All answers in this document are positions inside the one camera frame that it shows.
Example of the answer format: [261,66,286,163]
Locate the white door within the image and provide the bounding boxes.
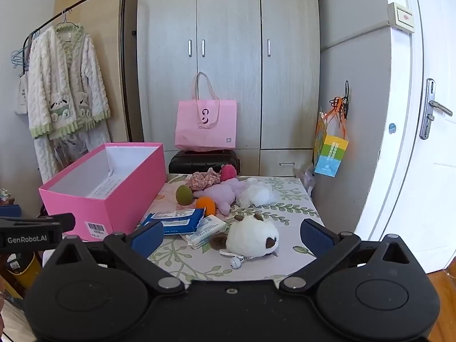
[356,0,456,275]

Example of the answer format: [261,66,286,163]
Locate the yellow container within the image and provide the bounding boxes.
[7,252,42,289]

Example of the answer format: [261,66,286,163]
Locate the clear plastic bag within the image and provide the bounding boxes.
[297,164,316,196]

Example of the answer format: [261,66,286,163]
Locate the grey wooden wardrobe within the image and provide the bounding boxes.
[137,0,321,178]

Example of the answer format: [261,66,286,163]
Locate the green egg-shaped sponge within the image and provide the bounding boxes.
[176,183,194,206]

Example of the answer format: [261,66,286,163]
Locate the beige wall switch box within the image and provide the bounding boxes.
[388,2,416,33]

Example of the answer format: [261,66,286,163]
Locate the pink paper shopping bag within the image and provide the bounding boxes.
[174,72,237,152]

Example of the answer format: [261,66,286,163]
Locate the white fleece cardigan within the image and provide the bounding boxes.
[28,23,111,139]

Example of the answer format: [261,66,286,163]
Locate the white fluffy plush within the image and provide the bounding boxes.
[237,177,273,208]

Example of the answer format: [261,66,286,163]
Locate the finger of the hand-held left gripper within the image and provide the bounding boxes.
[0,213,76,256]

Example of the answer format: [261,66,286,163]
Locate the black metal clothes rack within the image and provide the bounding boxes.
[11,0,132,143]

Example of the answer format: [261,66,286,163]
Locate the floral tablecloth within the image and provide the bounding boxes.
[141,174,325,286]

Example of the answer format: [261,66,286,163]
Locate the light wooden board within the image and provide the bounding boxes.
[53,0,139,143]

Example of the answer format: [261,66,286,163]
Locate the black hard suitcase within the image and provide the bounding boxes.
[168,150,240,175]

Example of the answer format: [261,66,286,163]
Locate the orange egg-shaped sponge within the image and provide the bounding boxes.
[195,197,217,217]

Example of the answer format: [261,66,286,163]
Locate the pink floral cloth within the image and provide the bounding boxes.
[188,167,223,191]

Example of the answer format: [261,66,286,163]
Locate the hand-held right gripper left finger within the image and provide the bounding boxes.
[53,220,186,293]

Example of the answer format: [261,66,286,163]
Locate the colourful paper gift bag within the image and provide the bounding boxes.
[313,107,349,178]

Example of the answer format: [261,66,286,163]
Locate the silver door handle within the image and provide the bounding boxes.
[420,78,454,140]

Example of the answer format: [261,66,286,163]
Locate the purple plush toy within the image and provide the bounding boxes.
[203,178,248,216]

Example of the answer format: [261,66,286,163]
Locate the black wall hook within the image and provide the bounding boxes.
[343,80,352,120]

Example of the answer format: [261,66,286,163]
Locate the white fleece pants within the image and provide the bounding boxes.
[34,121,111,183]

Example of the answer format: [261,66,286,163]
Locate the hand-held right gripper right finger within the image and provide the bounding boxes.
[280,218,414,292]

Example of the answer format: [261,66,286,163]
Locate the white tissue packet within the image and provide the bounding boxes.
[180,215,227,250]

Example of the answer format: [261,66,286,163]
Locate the blue wet wipes packet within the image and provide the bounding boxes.
[137,208,205,237]

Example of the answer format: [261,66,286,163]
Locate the pink cardboard box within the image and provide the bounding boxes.
[38,142,167,242]

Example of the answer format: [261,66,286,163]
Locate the white plush cat toy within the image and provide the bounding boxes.
[209,214,279,268]

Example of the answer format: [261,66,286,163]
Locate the bundle of wire hangers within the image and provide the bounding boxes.
[11,30,40,71]

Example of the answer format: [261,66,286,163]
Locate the small white hanging pouch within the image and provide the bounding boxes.
[15,74,29,115]

